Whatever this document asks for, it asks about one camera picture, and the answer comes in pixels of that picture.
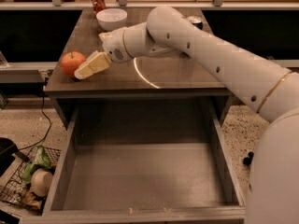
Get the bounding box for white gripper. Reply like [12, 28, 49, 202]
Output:
[74, 28, 129, 79]

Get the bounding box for beige cup in basket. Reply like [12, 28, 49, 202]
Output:
[31, 169, 53, 197]

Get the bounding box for black metal rod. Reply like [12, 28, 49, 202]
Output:
[243, 151, 254, 166]

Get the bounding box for black power cable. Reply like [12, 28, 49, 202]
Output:
[17, 73, 52, 152]

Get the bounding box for black wire basket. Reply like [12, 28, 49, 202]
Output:
[0, 147, 61, 213]

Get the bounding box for green chip bag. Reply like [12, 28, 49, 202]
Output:
[21, 146, 51, 185]

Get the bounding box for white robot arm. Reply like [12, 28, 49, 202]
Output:
[75, 7, 299, 224]

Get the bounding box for red orange apple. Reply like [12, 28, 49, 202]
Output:
[61, 51, 86, 77]

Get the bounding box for open grey top drawer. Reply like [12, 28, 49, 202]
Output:
[21, 97, 246, 224]

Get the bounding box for grey cabinet with top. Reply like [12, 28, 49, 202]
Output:
[43, 7, 237, 129]

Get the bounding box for black object at left edge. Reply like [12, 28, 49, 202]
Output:
[0, 137, 18, 176]

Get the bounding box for white ceramic bowl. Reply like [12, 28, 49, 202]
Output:
[96, 8, 127, 31]

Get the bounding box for blue soda can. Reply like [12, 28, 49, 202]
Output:
[188, 16, 203, 30]

